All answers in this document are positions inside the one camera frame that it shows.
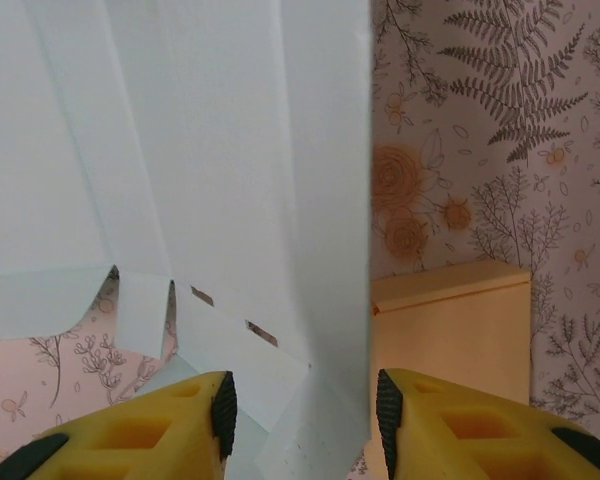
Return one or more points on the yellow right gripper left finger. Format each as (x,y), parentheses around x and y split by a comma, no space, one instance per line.
(130,440)

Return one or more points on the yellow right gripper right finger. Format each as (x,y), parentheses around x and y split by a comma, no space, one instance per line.
(480,440)

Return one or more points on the light blue cardboard box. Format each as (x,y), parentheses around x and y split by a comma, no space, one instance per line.
(205,150)

